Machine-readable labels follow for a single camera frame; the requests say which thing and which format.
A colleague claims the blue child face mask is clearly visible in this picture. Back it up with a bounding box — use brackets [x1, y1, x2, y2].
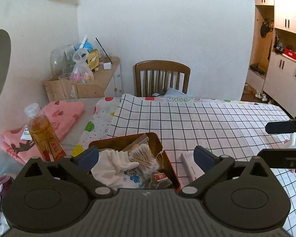
[117, 168, 146, 189]

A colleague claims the cotton swab bag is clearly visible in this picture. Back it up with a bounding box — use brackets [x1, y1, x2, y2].
[123, 134, 160, 180]

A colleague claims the clear glass bowl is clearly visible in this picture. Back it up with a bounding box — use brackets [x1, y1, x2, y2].
[50, 45, 76, 78]

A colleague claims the red gold metal tin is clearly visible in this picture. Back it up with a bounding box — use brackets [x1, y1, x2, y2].
[89, 132, 181, 191]

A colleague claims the wooden side cabinet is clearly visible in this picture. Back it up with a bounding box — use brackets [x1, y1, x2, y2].
[92, 57, 123, 98]

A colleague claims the orange drink bottle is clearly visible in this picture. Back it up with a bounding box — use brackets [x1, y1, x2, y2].
[24, 103, 66, 162]

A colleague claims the pink folded cloth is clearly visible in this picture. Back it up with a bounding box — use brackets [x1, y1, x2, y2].
[0, 101, 85, 165]

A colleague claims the cardboard box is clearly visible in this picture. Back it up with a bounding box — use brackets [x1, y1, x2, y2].
[44, 78, 109, 102]

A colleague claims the wooden chair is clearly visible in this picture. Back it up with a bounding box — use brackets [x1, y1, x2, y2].
[133, 60, 191, 97]

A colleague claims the blue seat cushion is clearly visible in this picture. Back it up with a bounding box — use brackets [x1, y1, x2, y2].
[164, 88, 192, 98]

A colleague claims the plastic bag of candies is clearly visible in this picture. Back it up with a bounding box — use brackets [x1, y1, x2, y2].
[70, 48, 94, 83]

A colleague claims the grey white wall cabinet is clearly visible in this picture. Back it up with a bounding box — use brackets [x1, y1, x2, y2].
[246, 0, 296, 117]

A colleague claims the polka dot cloth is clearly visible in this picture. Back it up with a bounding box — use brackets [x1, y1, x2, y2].
[71, 97, 121, 157]

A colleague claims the yellow alarm clock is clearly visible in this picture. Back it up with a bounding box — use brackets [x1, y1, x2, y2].
[87, 49, 100, 71]

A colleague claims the checkered tablecloth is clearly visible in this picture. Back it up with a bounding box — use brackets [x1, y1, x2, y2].
[107, 94, 296, 236]

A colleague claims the purple round object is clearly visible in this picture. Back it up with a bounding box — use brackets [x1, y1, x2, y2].
[0, 174, 14, 197]

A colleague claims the white bunny plush toy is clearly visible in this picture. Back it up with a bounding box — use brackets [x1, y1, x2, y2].
[282, 132, 296, 173]

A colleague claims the tea bag packet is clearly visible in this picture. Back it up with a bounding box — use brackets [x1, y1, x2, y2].
[148, 171, 172, 189]

